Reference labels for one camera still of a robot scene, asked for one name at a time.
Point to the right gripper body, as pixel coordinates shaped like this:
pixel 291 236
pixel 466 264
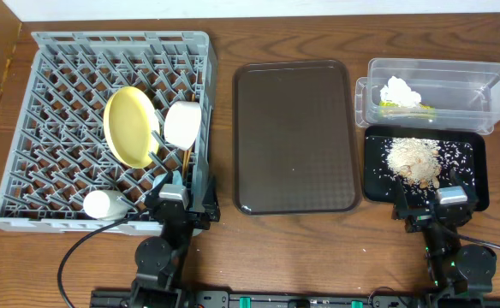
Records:
pixel 434 214

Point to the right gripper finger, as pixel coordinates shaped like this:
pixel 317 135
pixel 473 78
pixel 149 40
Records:
pixel 457 181
pixel 400 208

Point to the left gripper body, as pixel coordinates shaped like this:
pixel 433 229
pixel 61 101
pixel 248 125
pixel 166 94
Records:
pixel 186 212

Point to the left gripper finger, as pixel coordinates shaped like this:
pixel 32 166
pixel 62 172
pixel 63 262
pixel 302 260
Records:
pixel 153 198
pixel 210 201

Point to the rice food scraps pile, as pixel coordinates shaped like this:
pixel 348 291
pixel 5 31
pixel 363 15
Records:
pixel 415 162

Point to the white bowl with food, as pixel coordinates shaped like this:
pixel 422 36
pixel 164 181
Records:
pixel 181 124

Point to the white paper cup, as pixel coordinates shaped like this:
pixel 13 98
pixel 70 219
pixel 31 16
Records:
pixel 106 205

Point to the yellow round plate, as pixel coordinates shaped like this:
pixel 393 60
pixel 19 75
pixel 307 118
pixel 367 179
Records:
pixel 129 122

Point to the grey plastic dish rack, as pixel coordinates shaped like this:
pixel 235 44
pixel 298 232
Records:
pixel 59 153

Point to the green orange snack wrapper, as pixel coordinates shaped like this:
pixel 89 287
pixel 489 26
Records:
pixel 390 109

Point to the white napkin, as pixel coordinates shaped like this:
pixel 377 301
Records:
pixel 398 91

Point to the light blue bowl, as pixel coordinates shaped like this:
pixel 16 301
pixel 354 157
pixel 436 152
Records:
pixel 176 179

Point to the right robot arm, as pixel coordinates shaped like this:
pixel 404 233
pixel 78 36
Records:
pixel 462 272

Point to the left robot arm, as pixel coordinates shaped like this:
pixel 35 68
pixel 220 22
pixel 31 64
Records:
pixel 160 259

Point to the black food waste tray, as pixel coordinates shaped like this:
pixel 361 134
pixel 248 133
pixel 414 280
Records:
pixel 462 152

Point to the clear plastic waste bin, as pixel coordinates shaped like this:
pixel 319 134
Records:
pixel 465 95

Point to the dark brown serving tray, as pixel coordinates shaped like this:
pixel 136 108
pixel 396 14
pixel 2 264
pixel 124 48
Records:
pixel 294 142

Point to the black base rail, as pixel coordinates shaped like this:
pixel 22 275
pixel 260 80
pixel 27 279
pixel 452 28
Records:
pixel 222 299

